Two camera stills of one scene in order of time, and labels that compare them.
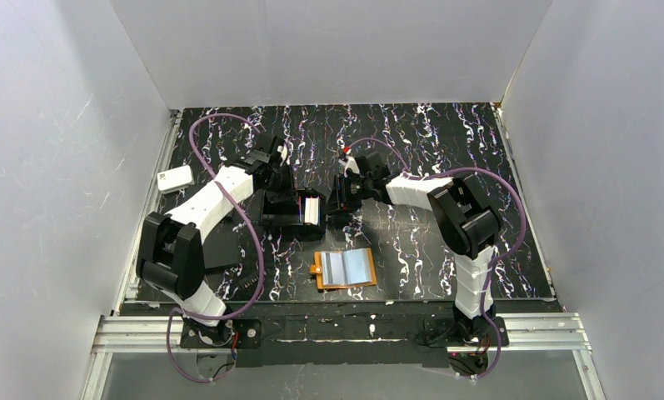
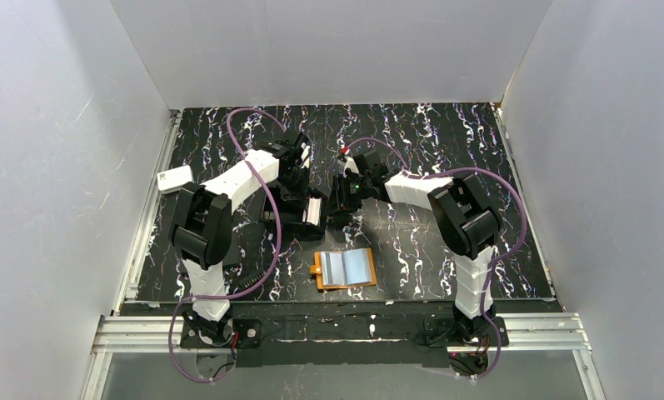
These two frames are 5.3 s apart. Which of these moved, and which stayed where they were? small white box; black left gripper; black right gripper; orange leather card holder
Moved: black left gripper
Stayed: black right gripper; orange leather card holder; small white box
